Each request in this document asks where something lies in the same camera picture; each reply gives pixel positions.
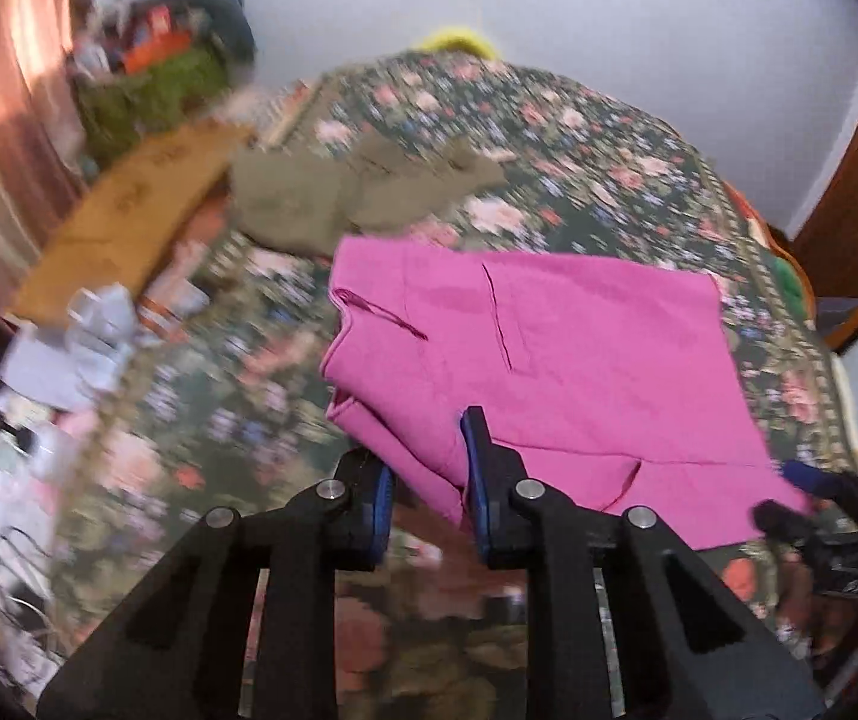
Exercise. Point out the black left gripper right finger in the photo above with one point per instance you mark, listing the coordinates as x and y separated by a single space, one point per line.
624 619

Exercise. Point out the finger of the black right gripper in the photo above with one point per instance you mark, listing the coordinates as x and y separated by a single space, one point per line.
781 524
812 480

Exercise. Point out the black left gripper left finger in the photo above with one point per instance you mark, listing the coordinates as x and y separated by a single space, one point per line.
237 620

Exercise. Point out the pink pants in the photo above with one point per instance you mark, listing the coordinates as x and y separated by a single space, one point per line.
612 380

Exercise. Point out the floral bedspread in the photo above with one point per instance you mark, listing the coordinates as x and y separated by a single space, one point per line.
232 409

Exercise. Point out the pile of white papers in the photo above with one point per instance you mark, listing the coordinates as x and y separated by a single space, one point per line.
52 380

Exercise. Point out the wooden lap table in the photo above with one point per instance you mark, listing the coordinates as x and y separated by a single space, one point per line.
120 231

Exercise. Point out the olive green pants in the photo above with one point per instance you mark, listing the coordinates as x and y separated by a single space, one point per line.
304 204

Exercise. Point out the pink curtain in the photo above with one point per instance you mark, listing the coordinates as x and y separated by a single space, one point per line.
40 134

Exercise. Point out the green patterned bag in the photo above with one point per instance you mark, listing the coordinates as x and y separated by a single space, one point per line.
118 115

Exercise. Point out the yellow plush pillow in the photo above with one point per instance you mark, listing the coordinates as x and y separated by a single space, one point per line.
458 40

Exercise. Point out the orange box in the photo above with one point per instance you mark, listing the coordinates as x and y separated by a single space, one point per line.
146 47

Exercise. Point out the grey plush toy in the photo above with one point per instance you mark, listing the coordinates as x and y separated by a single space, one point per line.
226 25

